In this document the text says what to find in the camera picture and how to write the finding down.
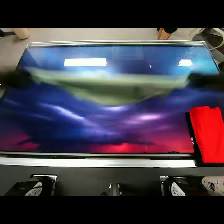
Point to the white patterned garment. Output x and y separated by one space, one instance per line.
214 185

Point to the silver frame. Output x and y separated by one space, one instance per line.
100 162

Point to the red garment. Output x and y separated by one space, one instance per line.
208 133

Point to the person's legs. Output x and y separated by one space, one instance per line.
164 33

